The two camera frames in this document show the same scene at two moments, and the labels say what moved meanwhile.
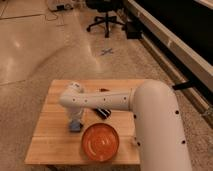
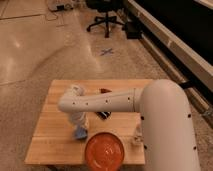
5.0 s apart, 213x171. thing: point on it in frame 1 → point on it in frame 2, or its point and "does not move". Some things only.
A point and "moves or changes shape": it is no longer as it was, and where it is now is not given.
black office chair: x=105 y=6 does not move
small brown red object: x=104 y=90 does not move
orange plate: x=100 y=142 moves or changes shape
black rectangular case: x=103 y=113 does not move
